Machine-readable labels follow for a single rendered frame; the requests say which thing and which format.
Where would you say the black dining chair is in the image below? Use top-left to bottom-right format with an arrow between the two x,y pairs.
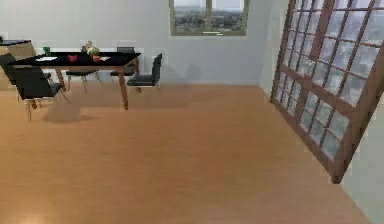
126,53 -> 164,94
110,46 -> 136,78
65,69 -> 103,95
0,53 -> 72,123

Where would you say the green framed window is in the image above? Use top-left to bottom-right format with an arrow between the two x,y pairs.
168,0 -> 251,37

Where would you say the black top wooden dining table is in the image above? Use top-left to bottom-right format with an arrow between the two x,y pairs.
9,51 -> 142,111

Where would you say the brown framed glass door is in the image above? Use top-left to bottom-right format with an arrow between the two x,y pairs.
269,0 -> 384,185

